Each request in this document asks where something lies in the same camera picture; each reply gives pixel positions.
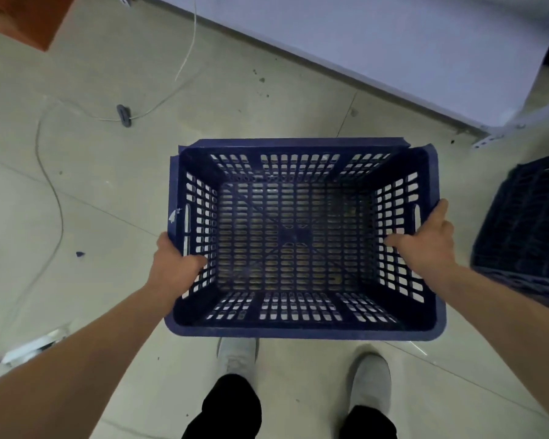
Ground person's right hand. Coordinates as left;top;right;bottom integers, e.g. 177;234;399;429
383;198;459;283

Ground person's left hand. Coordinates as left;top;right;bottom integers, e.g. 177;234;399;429
146;231;208;308

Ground blue slotted plastic crate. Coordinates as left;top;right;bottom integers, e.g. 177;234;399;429
164;137;447;341

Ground person's left forearm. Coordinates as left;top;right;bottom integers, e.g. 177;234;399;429
0;281;183;439

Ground person's right forearm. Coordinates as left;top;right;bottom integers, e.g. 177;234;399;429
433;265;549;431

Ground grey left shoe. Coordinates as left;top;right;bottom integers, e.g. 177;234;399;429
216;337;260;385

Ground grey shoe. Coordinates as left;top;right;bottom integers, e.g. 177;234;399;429
216;337;260;385
347;354;392;415

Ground dark blue plastic crate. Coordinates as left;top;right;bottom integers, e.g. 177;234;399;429
469;151;549;315

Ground grey right shoe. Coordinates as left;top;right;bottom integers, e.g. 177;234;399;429
347;354;392;415

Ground black trousers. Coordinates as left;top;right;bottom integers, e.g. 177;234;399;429
181;373;398;439

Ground shiny silver metal piece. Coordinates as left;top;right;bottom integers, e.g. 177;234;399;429
0;328;70;367

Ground white shelf board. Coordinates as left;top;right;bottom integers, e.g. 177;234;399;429
133;0;549;134

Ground brown wooden cabinet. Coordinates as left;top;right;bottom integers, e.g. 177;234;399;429
0;0;77;52

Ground thin white cable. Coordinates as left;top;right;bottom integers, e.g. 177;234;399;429
0;0;199;372

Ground white metal rack bracket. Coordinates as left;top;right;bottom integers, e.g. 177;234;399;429
470;95;549;152

